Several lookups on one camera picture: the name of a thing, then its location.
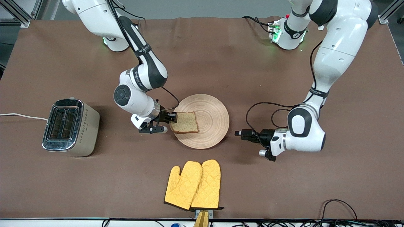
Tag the brown toast slice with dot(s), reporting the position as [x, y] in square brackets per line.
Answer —
[187, 123]

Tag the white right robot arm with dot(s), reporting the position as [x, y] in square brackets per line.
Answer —
[134, 99]

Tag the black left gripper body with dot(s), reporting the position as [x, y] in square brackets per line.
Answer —
[264, 136]

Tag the small circuit box green light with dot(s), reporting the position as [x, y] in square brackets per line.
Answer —
[274, 31]

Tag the aluminium frame profile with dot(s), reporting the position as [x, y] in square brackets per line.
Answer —
[389, 14]
[19, 15]

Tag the round wooden plate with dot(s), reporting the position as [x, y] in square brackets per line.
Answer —
[213, 126]

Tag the brown table cover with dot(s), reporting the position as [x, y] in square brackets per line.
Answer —
[284, 78]

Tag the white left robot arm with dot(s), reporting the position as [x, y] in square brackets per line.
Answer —
[334, 53]

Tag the chrome and beige toaster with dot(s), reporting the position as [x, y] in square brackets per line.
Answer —
[71, 127]

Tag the yellow quilted oven mitt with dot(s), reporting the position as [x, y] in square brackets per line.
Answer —
[208, 186]
[183, 186]

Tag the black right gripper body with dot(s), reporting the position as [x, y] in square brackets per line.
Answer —
[164, 115]

